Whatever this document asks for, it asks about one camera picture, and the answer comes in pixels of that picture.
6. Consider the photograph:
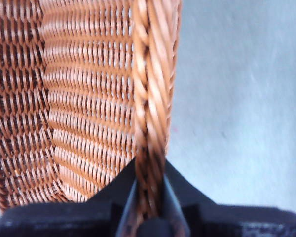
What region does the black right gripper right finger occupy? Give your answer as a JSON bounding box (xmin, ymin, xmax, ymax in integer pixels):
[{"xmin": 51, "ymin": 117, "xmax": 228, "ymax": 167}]
[{"xmin": 162, "ymin": 159, "xmax": 296, "ymax": 237}]

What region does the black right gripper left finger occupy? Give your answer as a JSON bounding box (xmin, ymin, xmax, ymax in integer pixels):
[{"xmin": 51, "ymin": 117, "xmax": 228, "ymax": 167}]
[{"xmin": 0, "ymin": 158, "xmax": 138, "ymax": 237}]

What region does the brown wicker basket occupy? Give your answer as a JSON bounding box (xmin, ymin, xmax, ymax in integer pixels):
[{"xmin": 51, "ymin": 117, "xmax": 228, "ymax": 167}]
[{"xmin": 0, "ymin": 0, "xmax": 184, "ymax": 237}]

